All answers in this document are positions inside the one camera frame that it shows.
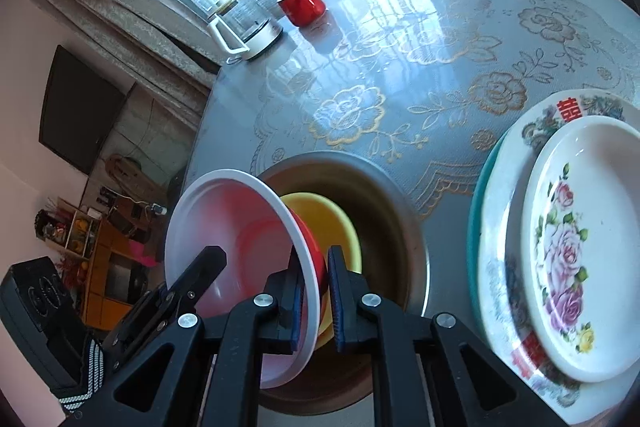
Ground red bowl white inside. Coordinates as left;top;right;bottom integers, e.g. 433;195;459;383
164;169;331;390

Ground teal plate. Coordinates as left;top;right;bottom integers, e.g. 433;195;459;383
466;132;511;288

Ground black flat television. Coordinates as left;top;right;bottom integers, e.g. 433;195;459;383
39;45;126;175

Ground white glass electric kettle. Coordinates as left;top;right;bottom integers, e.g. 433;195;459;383
207;0;283;64

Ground large white plate red characters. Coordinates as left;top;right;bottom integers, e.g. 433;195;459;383
477;89;640;425

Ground woven straw object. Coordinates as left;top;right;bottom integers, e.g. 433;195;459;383
107;154;151;198

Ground yellow bowl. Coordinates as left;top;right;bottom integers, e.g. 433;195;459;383
279;192;363;350

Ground orange wooden cabinet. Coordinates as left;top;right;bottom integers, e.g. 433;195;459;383
65;207;166;333

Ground stainless steel bowl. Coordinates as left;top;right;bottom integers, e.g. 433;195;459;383
252;152;431;415

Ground pink plastic object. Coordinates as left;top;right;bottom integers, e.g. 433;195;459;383
129;241;157;266

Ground small white floral plate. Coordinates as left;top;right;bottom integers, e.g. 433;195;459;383
524;116;640;384

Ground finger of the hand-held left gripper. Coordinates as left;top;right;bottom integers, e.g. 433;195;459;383
102;246;229;379

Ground beige curtain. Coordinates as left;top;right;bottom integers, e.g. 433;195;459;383
10;0;222;142

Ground red mug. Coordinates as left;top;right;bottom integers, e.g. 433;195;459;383
277;0;328;26

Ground black white striped strap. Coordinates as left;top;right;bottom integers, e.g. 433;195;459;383
57;336;107;413

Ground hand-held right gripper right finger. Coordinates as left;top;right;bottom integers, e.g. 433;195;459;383
326;246;568;427

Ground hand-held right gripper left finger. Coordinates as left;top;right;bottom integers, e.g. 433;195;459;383
75;263;308;427

